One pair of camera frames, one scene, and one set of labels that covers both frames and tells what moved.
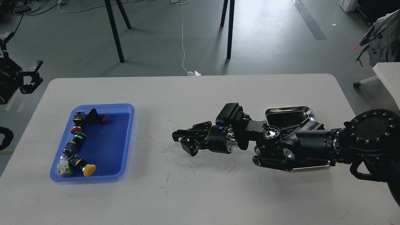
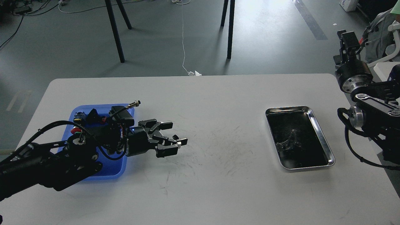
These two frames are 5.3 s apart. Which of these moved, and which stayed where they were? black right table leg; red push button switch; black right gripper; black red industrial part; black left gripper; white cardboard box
Moved: black right gripper; black left gripper
Stayed: black red industrial part; red push button switch; white cardboard box; black right table leg
